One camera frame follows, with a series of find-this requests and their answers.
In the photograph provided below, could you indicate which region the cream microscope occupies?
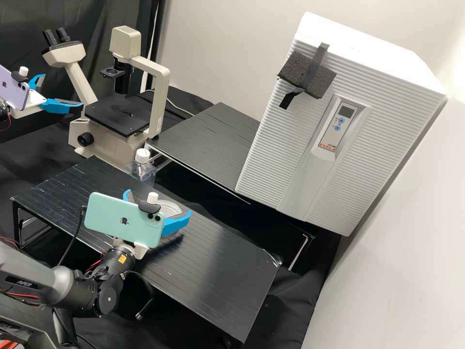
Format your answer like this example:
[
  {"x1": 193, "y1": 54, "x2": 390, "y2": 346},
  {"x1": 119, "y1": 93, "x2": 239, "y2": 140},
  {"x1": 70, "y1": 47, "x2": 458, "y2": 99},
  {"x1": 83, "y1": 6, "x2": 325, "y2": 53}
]
[{"x1": 42, "y1": 25, "x2": 172, "y2": 161}]

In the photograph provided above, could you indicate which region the right wrist camera phone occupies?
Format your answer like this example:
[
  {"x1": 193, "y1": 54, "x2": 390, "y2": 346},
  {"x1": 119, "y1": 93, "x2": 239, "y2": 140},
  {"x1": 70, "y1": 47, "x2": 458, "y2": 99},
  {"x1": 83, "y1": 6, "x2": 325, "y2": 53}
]
[{"x1": 84, "y1": 192, "x2": 166, "y2": 251}]

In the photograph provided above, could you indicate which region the white incubator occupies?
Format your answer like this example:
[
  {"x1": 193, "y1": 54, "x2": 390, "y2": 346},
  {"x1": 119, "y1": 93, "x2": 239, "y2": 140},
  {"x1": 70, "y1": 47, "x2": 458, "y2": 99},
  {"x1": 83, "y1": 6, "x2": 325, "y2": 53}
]
[{"x1": 290, "y1": 11, "x2": 448, "y2": 238}]

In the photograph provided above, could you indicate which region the wrist camera phone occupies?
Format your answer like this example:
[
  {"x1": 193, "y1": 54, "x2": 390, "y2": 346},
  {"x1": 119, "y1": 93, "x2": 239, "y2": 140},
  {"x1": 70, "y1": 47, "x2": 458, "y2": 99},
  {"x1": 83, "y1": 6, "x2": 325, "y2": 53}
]
[
  {"x1": 0, "y1": 65, "x2": 31, "y2": 111},
  {"x1": 84, "y1": 192, "x2": 166, "y2": 251}
]

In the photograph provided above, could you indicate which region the black cable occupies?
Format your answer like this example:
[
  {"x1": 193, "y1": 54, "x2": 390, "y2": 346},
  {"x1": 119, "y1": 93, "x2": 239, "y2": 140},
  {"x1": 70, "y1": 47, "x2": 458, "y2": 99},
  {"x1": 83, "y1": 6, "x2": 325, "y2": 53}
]
[
  {"x1": 125, "y1": 270, "x2": 156, "y2": 321},
  {"x1": 53, "y1": 206, "x2": 88, "y2": 272}
]

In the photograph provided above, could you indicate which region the white-capped bottle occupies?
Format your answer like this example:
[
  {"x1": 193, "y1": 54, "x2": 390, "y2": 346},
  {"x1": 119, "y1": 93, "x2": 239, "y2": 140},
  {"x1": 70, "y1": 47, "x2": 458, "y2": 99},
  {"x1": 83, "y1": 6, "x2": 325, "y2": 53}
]
[{"x1": 125, "y1": 148, "x2": 157, "y2": 185}]

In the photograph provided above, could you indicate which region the incubator door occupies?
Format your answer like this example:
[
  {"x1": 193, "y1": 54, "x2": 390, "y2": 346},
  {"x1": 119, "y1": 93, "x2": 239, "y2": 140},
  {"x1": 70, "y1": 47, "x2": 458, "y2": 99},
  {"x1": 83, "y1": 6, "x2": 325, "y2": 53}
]
[{"x1": 235, "y1": 34, "x2": 447, "y2": 237}]

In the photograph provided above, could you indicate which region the petri dish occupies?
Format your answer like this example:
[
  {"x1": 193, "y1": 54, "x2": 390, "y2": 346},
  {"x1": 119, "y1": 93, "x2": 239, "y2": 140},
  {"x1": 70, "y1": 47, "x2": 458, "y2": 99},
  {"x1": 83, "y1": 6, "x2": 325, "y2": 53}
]
[{"x1": 159, "y1": 199, "x2": 185, "y2": 220}]

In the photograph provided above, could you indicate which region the black platform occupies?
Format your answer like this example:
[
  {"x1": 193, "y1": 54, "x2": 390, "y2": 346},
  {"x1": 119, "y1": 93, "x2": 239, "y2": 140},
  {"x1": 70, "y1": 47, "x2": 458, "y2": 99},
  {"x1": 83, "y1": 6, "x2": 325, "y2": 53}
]
[
  {"x1": 11, "y1": 159, "x2": 283, "y2": 345},
  {"x1": 144, "y1": 101, "x2": 317, "y2": 273}
]

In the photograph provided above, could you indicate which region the left wrist camera phone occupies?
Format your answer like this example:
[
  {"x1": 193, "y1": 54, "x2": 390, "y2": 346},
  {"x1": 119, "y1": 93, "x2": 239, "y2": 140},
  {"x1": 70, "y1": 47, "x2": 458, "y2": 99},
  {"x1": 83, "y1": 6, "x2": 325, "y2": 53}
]
[{"x1": 0, "y1": 65, "x2": 31, "y2": 111}]

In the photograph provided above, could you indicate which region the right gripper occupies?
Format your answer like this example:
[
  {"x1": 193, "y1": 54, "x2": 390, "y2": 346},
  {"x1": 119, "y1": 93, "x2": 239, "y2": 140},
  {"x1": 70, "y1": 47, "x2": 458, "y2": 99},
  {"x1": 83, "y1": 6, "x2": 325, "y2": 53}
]
[{"x1": 123, "y1": 189, "x2": 192, "y2": 260}]

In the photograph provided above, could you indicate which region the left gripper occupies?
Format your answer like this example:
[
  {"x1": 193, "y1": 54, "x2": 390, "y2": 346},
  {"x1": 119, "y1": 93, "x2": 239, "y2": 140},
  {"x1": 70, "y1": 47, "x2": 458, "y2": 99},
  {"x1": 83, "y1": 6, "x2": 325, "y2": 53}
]
[{"x1": 10, "y1": 74, "x2": 84, "y2": 119}]

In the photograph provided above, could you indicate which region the white cable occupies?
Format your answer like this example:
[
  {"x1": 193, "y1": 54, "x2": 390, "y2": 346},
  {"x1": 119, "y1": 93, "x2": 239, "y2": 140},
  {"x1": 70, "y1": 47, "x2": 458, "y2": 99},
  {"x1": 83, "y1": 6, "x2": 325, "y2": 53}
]
[{"x1": 170, "y1": 98, "x2": 198, "y2": 117}]

